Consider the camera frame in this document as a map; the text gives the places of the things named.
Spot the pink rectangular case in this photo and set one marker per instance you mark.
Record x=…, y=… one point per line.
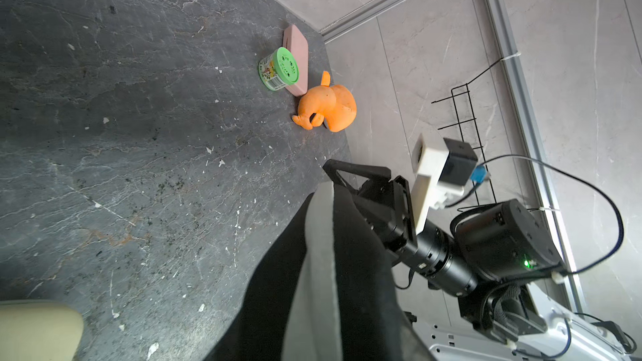
x=295, y=42

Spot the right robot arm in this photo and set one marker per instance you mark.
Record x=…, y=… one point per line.
x=490, y=259

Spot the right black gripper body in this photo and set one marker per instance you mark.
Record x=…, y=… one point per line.
x=431, y=253

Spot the green lidded small jar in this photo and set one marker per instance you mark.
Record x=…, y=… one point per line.
x=278, y=70

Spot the orange whale plush toy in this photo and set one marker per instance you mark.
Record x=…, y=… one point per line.
x=331, y=105

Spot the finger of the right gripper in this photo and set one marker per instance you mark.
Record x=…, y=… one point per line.
x=375, y=176

